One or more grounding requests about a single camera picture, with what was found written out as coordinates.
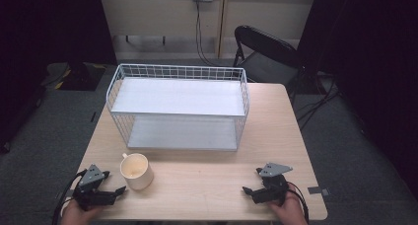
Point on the dark mat with yellow stripes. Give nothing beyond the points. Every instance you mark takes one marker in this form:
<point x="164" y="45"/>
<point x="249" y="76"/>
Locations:
<point x="74" y="76"/>

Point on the cream ceramic cup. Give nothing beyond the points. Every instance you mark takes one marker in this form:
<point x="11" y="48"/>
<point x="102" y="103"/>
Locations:
<point x="136" y="172"/>

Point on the black curtain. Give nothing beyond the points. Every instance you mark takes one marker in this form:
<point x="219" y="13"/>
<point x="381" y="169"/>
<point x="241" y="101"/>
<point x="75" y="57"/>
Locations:
<point x="42" y="37"/>
<point x="371" y="60"/>

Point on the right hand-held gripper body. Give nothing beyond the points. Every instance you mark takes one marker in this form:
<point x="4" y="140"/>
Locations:
<point x="271" y="185"/>

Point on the grey floor tape strip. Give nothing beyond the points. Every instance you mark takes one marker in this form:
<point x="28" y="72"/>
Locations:
<point x="318" y="190"/>

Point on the black folding chair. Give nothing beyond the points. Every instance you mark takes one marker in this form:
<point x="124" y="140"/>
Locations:
<point x="266" y="55"/>

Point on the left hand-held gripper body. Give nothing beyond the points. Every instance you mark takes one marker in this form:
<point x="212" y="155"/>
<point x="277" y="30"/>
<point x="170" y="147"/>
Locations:
<point x="90" y="188"/>

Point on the person's right hand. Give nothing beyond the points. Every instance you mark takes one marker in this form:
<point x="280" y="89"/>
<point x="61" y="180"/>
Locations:
<point x="289" y="209"/>

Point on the person's left hand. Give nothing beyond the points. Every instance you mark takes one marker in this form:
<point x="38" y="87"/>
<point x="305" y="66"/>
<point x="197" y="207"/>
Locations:
<point x="77" y="215"/>

